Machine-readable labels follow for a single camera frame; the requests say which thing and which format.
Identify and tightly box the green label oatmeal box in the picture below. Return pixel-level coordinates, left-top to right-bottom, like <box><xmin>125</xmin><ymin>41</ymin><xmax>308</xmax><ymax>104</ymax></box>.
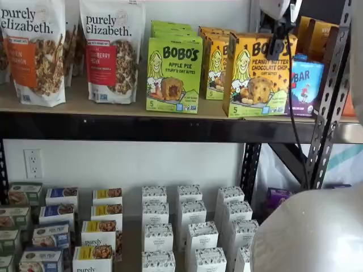
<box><xmin>7</xmin><ymin>182</ymin><xmax>44</xmax><ymax>206</ymax></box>
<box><xmin>0</xmin><ymin>207</ymin><xmax>32</xmax><ymax>232</ymax></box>
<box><xmin>0</xmin><ymin>254</ymin><xmax>16</xmax><ymax>272</ymax></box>
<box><xmin>0</xmin><ymin>229</ymin><xmax>22</xmax><ymax>256</ymax></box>

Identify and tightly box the tan wooden shelf board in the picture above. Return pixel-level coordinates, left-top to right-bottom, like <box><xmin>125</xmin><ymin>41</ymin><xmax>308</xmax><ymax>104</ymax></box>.
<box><xmin>0</xmin><ymin>181</ymin><xmax>260</xmax><ymax>272</ymax></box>
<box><xmin>0</xmin><ymin>75</ymin><xmax>363</xmax><ymax>124</ymax></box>

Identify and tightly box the brown gold snack box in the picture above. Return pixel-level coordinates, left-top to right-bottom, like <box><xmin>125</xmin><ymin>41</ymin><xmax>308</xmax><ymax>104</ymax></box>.
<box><xmin>306</xmin><ymin>19</ymin><xmax>340</xmax><ymax>63</ymax></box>
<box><xmin>296</xmin><ymin>15</ymin><xmax>319</xmax><ymax>55</ymax></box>

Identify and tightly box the white wall power outlet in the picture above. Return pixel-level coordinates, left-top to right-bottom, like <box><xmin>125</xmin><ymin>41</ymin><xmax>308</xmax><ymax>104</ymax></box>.
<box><xmin>23</xmin><ymin>148</ymin><xmax>42</xmax><ymax>180</ymax></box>

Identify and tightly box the purple snack box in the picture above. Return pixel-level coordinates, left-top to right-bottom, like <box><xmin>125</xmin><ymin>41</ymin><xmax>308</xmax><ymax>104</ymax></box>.
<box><xmin>267</xmin><ymin>187</ymin><xmax>293</xmax><ymax>211</ymax></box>

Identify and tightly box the blue purple Zbar box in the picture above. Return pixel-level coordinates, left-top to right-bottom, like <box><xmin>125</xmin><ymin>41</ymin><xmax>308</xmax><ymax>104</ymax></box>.
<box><xmin>284</xmin><ymin>54</ymin><xmax>326</xmax><ymax>118</ymax></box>

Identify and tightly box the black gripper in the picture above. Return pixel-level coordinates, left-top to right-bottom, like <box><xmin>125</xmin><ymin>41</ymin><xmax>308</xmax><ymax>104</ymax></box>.
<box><xmin>261</xmin><ymin>11</ymin><xmax>296</xmax><ymax>56</ymax></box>

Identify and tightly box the white granola bag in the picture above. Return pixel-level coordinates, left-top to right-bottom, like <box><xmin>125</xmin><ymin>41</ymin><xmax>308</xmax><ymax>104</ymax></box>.
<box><xmin>64</xmin><ymin>21</ymin><xmax>82</xmax><ymax>87</ymax></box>

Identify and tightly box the blue label oatmeal box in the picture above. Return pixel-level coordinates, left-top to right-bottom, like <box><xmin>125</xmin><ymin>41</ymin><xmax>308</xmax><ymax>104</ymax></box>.
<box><xmin>39</xmin><ymin>204</ymin><xmax>76</xmax><ymax>228</ymax></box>
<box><xmin>32</xmin><ymin>224</ymin><xmax>70</xmax><ymax>250</ymax></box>
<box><xmin>45</xmin><ymin>187</ymin><xmax>79</xmax><ymax>209</ymax></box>
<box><xmin>19</xmin><ymin>249</ymin><xmax>65</xmax><ymax>272</ymax></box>

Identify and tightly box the red label granola bag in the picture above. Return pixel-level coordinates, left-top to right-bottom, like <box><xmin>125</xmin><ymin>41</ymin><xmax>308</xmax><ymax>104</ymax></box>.
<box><xmin>79</xmin><ymin>0</ymin><xmax>147</xmax><ymax>104</ymax></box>

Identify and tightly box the orange Bobo's oat bites box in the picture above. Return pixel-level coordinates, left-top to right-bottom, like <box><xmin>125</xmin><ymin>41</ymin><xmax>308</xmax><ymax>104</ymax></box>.
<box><xmin>223</xmin><ymin>31</ymin><xmax>298</xmax><ymax>118</ymax></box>
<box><xmin>197</xmin><ymin>25</ymin><xmax>235</xmax><ymax>38</ymax></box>
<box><xmin>202</xmin><ymin>33</ymin><xmax>237</xmax><ymax>101</ymax></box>

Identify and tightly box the orange label granola bag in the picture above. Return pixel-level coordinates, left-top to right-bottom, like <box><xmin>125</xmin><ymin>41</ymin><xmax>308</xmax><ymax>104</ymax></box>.
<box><xmin>0</xmin><ymin>0</ymin><xmax>67</xmax><ymax>108</ymax></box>

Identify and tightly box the white floral pastry box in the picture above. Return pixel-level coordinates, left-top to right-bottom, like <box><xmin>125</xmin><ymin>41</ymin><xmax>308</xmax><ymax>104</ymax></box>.
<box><xmin>143</xmin><ymin>223</ymin><xmax>174</xmax><ymax>253</ymax></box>
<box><xmin>142</xmin><ymin>201</ymin><xmax>170</xmax><ymax>226</ymax></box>
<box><xmin>141</xmin><ymin>250</ymin><xmax>177</xmax><ymax>272</ymax></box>
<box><xmin>177</xmin><ymin>185</ymin><xmax>203</xmax><ymax>203</ymax></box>
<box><xmin>180</xmin><ymin>200</ymin><xmax>208</xmax><ymax>225</ymax></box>
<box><xmin>186</xmin><ymin>222</ymin><xmax>220</xmax><ymax>250</ymax></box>
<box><xmin>217</xmin><ymin>185</ymin><xmax>246</xmax><ymax>205</ymax></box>
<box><xmin>234</xmin><ymin>245</ymin><xmax>256</xmax><ymax>272</ymax></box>
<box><xmin>141</xmin><ymin>185</ymin><xmax>168</xmax><ymax>203</ymax></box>
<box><xmin>223</xmin><ymin>201</ymin><xmax>254</xmax><ymax>222</ymax></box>
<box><xmin>228</xmin><ymin>219</ymin><xmax>260</xmax><ymax>248</ymax></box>
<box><xmin>195</xmin><ymin>246</ymin><xmax>228</xmax><ymax>272</ymax></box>

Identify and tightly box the black cable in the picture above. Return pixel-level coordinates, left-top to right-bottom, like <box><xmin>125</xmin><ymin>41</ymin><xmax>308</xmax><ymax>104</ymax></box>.
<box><xmin>284</xmin><ymin>33</ymin><xmax>312</xmax><ymax>190</ymax></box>

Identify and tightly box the small orange package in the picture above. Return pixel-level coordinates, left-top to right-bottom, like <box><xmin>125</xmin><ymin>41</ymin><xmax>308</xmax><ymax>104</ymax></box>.
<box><xmin>341</xmin><ymin>92</ymin><xmax>356</xmax><ymax>117</ymax></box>

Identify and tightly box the green Bobo's apple pie box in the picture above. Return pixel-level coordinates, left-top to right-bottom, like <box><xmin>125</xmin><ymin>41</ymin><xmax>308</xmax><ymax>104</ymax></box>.
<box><xmin>152</xmin><ymin>27</ymin><xmax>199</xmax><ymax>40</ymax></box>
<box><xmin>150</xmin><ymin>20</ymin><xmax>192</xmax><ymax>31</ymax></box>
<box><xmin>145</xmin><ymin>36</ymin><xmax>204</xmax><ymax>114</ymax></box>

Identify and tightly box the yellow label granola box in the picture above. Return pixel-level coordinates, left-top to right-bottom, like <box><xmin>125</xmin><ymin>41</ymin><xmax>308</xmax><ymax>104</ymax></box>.
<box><xmin>92</xmin><ymin>188</ymin><xmax>124</xmax><ymax>206</ymax></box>
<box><xmin>90</xmin><ymin>204</ymin><xmax>124</xmax><ymax>225</ymax></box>
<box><xmin>81</xmin><ymin>220</ymin><xmax>118</xmax><ymax>248</ymax></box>
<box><xmin>72</xmin><ymin>245</ymin><xmax>115</xmax><ymax>272</ymax></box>

